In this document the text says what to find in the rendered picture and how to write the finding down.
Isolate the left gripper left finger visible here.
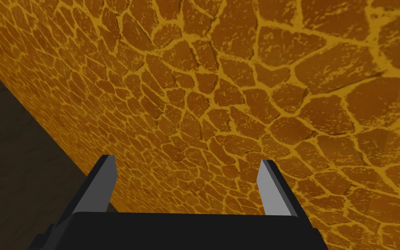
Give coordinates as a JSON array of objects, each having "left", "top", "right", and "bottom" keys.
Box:
[{"left": 59, "top": 155, "right": 118, "bottom": 225}]

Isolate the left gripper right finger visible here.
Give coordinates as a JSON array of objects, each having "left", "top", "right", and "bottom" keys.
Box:
[{"left": 256, "top": 159, "right": 308, "bottom": 219}]

